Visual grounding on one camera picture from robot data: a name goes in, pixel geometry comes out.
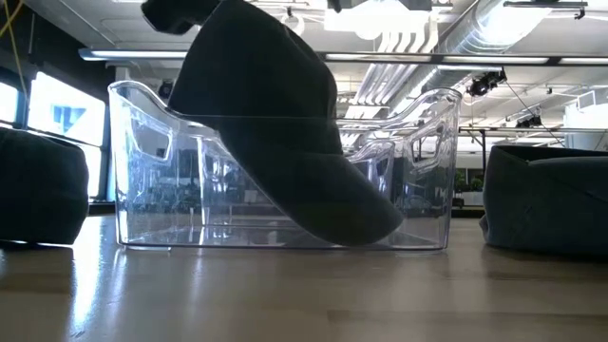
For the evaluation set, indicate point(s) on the bright window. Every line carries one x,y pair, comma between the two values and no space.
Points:
8,102
47,104

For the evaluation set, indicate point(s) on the long ceiling light track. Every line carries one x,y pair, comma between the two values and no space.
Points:
133,54

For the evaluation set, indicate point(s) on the black ceiling camera cluster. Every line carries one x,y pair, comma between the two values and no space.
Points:
484,84

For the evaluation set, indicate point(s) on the green cap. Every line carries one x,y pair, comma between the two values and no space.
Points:
43,190

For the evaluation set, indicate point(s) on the blue denim cap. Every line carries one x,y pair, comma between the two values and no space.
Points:
537,209

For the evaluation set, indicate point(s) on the plant in white planter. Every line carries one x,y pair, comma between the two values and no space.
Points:
472,183

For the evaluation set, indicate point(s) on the black ceiling rail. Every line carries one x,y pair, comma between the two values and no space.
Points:
546,4

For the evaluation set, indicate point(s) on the black ceiling device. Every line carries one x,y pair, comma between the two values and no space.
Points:
529,122

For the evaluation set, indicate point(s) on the black pole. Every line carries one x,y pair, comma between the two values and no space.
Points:
482,161

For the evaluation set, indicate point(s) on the white ceiling vent unit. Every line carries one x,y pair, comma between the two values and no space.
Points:
591,99

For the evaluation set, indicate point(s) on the dark grey cap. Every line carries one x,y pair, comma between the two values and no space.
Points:
275,142

